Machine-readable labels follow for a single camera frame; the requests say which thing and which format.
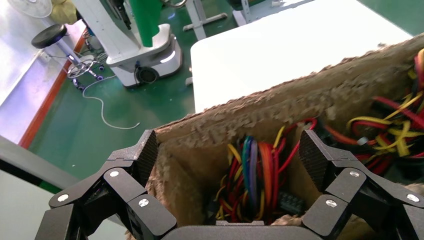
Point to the torn brown cardboard box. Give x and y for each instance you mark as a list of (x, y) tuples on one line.
[(265, 99)]

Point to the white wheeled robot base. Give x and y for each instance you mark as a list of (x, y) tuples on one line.
[(132, 56)]

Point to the green upright panel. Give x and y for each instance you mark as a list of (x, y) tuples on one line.
[(145, 20)]

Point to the black round stool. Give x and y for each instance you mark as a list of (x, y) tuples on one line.
[(49, 35)]

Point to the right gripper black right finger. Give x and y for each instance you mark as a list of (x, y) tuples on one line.
[(364, 195)]

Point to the yellowish cloth bag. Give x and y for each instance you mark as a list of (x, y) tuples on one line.
[(64, 11)]

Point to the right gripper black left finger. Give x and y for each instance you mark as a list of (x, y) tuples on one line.
[(99, 198)]

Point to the white table leg frame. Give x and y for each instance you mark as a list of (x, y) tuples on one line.
[(243, 13), (198, 20)]

